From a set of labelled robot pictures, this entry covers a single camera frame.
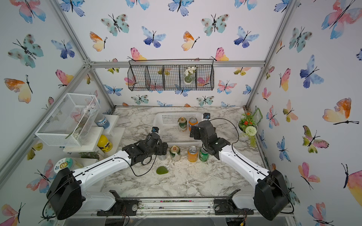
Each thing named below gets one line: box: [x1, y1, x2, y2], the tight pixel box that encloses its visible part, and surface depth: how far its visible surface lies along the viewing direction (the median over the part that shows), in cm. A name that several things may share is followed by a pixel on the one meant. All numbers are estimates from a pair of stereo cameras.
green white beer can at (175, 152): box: [169, 145, 181, 162], surface depth 86 cm
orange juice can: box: [187, 145, 199, 163], surface depth 86 cm
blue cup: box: [94, 113, 111, 130], surface depth 85 cm
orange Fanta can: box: [188, 116, 199, 132], surface depth 100 cm
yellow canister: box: [97, 134, 113, 153], surface depth 90 cm
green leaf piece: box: [156, 166, 169, 175], surface depth 88 cm
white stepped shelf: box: [62, 114, 126, 169], surface depth 90 cm
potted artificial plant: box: [237, 112, 259, 148], surface depth 91 cm
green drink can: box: [198, 146, 210, 162], surface depth 86 cm
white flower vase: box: [183, 66, 197, 85], surface depth 90 cm
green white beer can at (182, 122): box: [177, 116, 188, 133], surface depth 100 cm
